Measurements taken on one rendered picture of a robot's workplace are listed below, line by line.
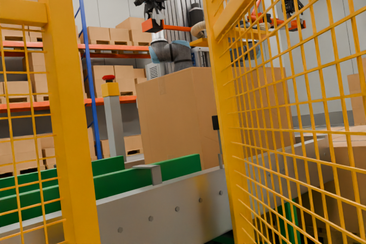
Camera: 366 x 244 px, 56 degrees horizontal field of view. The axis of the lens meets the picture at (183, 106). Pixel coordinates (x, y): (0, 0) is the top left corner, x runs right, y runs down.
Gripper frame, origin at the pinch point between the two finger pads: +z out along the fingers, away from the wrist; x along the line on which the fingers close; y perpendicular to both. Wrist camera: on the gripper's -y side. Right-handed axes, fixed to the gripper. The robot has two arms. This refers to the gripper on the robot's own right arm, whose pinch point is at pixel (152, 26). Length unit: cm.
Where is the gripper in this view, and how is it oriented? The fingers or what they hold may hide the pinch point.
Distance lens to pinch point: 182.0
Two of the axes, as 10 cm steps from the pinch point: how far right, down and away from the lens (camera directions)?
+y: 7.6, -0.8, 6.4
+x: -6.3, 1.3, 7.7
